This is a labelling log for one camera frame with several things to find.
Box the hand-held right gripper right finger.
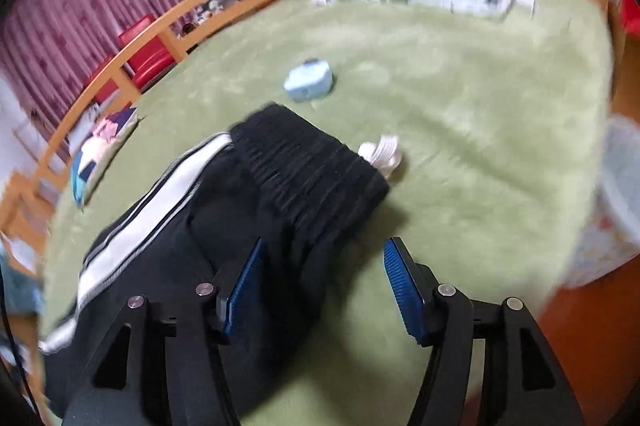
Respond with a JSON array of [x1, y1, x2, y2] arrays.
[[383, 236, 585, 426]]

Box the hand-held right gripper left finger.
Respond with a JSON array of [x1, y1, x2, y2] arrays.
[[61, 236, 267, 426]]

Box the black pants with white stripes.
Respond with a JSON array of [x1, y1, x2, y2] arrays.
[[37, 103, 406, 426]]

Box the green fleece blanket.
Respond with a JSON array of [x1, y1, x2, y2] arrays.
[[37, 0, 617, 426]]

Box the colourful patchwork pillow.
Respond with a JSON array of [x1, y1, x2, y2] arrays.
[[70, 106, 144, 212]]

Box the light blue small box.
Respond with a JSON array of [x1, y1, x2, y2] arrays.
[[283, 58, 334, 103]]

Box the light blue fleece blanket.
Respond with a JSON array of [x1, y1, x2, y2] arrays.
[[0, 231, 47, 324]]

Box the white patterned basket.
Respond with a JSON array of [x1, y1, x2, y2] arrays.
[[565, 115, 640, 288]]

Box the black cable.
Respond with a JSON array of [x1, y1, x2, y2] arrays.
[[0, 256, 37, 412]]

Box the wooden bed frame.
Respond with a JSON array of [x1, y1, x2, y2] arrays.
[[0, 0, 616, 257]]

